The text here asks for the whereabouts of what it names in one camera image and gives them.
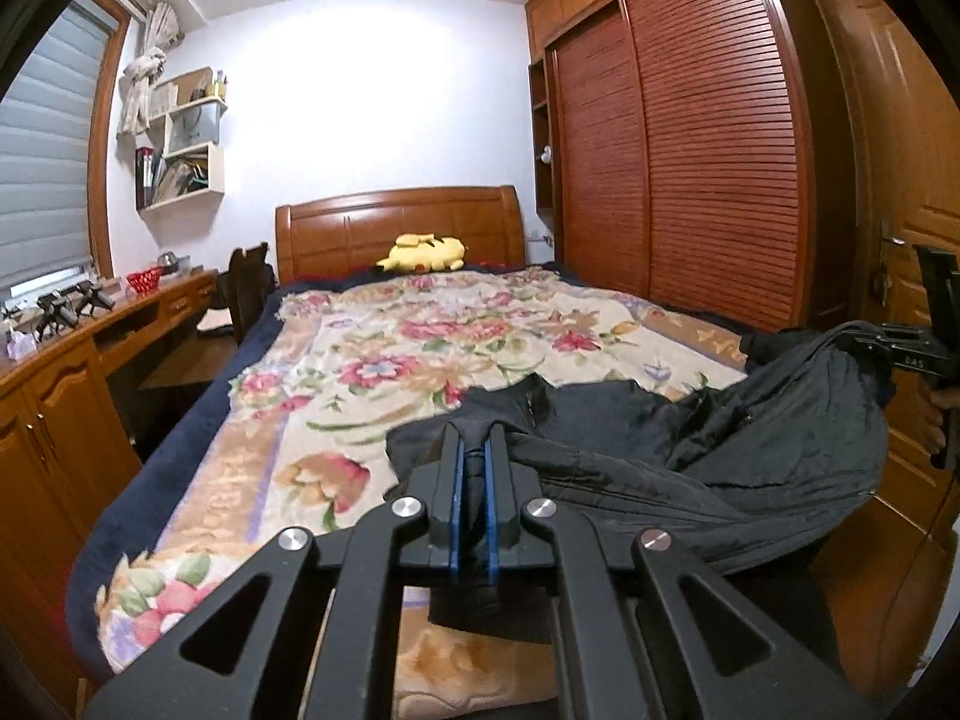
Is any dark wooden chair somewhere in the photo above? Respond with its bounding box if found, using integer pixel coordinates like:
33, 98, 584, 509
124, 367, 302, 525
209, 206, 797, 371
199, 241, 275, 346

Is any dark cloth pile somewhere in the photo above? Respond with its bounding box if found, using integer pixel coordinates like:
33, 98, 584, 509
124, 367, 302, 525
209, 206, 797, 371
739, 326, 833, 368

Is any floral blanket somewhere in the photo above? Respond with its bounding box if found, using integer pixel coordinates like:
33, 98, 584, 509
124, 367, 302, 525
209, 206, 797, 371
97, 270, 751, 706

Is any wooden door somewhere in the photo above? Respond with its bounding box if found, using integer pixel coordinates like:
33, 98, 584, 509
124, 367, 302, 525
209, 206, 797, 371
802, 0, 960, 563

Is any person's right hand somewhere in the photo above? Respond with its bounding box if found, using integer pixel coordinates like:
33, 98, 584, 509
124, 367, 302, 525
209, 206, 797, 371
925, 386, 950, 458

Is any metal door handle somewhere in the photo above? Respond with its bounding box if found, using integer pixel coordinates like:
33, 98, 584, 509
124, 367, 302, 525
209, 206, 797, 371
870, 221, 908, 293

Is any yellow plush toy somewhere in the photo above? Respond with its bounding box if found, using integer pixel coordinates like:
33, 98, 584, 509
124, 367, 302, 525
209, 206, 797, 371
375, 232, 470, 275

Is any white wall shelf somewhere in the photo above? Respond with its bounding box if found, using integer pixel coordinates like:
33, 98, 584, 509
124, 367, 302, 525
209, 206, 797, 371
135, 67, 227, 212

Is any wooden slatted wardrobe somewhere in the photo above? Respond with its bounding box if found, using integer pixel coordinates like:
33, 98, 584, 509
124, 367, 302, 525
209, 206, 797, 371
525, 0, 841, 335

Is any wooden bed headboard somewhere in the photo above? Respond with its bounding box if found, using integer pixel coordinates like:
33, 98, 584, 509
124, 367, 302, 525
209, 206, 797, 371
274, 185, 526, 286

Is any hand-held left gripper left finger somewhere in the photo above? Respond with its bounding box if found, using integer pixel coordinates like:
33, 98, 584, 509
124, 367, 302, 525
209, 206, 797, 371
79, 420, 470, 720

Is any grey paper bag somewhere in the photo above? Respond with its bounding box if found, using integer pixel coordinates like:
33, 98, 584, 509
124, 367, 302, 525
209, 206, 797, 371
166, 106, 222, 155

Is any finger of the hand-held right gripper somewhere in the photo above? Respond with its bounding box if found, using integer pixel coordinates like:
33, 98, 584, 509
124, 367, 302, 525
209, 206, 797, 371
831, 321, 901, 368

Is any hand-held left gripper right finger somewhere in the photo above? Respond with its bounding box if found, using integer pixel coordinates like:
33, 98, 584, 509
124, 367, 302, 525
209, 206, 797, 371
484, 420, 886, 720

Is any dark grey zip jacket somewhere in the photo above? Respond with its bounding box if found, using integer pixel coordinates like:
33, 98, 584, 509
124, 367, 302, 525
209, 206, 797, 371
386, 330, 897, 646

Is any grey window blind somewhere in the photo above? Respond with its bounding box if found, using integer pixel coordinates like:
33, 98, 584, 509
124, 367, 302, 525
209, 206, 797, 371
0, 4, 121, 293

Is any tied beige curtain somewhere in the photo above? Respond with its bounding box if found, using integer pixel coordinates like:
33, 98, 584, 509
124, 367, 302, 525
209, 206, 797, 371
116, 4, 185, 137

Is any wooden desk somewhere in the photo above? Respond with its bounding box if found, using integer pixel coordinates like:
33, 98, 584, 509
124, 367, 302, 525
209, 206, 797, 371
0, 270, 222, 691

